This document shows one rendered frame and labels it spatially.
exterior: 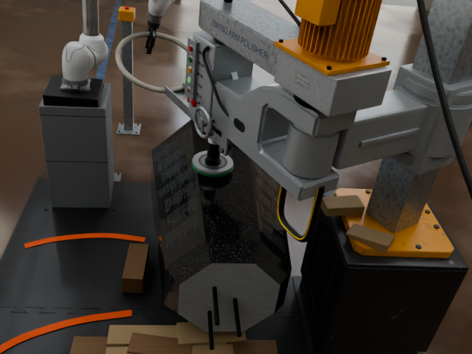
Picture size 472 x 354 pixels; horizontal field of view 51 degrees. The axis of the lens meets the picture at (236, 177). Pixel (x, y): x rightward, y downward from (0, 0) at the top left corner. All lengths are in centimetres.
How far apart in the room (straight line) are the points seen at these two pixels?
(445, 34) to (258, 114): 79
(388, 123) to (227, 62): 74
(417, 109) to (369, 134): 25
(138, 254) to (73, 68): 121
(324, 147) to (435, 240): 97
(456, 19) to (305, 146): 76
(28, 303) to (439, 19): 250
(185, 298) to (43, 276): 116
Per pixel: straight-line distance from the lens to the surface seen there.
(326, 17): 156
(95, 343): 273
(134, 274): 299
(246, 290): 230
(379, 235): 243
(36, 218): 364
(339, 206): 252
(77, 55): 327
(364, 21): 165
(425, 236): 260
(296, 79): 172
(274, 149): 204
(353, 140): 192
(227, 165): 257
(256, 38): 191
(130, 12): 416
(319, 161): 185
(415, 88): 218
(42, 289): 315
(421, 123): 218
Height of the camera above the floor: 227
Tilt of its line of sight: 34 degrees down
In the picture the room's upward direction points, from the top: 7 degrees clockwise
